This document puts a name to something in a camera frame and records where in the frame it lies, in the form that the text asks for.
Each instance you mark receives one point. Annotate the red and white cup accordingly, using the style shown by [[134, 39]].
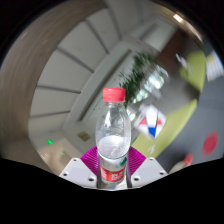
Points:
[[186, 160]]

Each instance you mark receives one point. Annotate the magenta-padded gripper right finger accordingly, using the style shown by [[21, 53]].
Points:
[[146, 170]]

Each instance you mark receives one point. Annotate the clear red-capped water bottle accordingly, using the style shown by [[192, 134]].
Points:
[[112, 146]]

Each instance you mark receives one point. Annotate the large lime green low table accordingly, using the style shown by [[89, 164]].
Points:
[[178, 121]]

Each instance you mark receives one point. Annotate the green exit sign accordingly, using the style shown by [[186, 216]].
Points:
[[50, 142]]

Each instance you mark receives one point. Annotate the small lime green low table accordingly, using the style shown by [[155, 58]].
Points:
[[196, 70]]

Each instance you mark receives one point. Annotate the group of potted plants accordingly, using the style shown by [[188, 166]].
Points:
[[138, 76]]

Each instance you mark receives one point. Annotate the flat round red coaster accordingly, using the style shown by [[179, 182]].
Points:
[[210, 143]]

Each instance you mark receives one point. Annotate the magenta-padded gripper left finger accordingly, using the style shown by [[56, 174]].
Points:
[[81, 170]]

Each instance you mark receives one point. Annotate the framed wall picture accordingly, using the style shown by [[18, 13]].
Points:
[[84, 136]]

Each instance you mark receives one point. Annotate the white cube with coloured triangles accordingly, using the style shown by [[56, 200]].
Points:
[[151, 121]]

